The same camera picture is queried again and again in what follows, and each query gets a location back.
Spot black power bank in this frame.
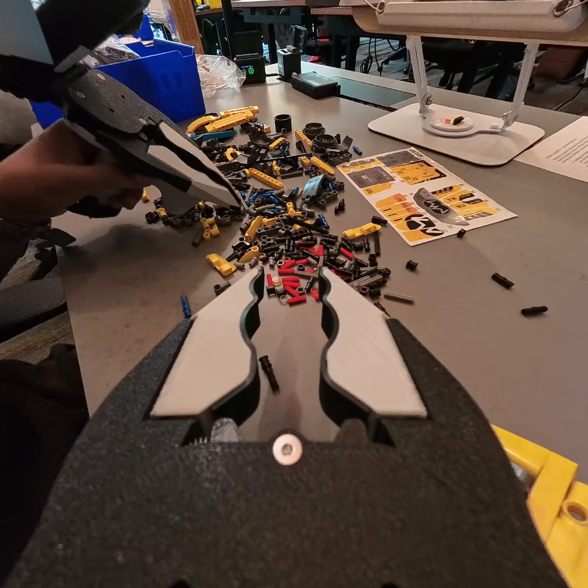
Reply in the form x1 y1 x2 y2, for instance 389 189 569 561
234 31 266 84

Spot instruction sheet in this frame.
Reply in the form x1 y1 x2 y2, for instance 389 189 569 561
337 148 518 246

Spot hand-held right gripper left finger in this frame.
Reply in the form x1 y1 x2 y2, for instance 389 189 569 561
151 266 265 425

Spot small black box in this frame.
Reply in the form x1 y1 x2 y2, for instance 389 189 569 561
277 46 301 78

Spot white folding stand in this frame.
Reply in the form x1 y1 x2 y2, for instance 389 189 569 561
340 0 588 166

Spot clear plastic bag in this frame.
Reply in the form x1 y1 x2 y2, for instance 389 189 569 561
195 54 246 98

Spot yellow toy vehicle assembly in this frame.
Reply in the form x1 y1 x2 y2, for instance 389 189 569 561
492 425 588 588

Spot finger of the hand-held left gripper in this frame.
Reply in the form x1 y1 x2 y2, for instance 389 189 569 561
156 122 245 208
147 146 245 216

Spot black power adapter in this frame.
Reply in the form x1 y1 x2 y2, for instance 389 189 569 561
291 72 340 99

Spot dark desk mat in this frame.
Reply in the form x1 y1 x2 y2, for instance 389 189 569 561
322 76 416 109

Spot pile of toy building pieces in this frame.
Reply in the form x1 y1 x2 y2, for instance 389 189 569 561
145 105 416 306

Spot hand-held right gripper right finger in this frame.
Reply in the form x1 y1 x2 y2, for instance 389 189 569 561
319 267 429 425

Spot white paper sheet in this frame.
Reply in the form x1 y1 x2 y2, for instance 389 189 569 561
514 117 588 171

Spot black office chair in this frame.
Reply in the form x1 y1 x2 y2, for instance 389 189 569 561
0 276 68 343

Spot wooden post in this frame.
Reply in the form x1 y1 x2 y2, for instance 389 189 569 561
170 0 205 55

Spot blue plastic bin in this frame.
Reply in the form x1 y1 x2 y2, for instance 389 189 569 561
30 14 206 129

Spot person's left hand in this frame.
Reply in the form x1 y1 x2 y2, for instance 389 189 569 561
0 120 145 224

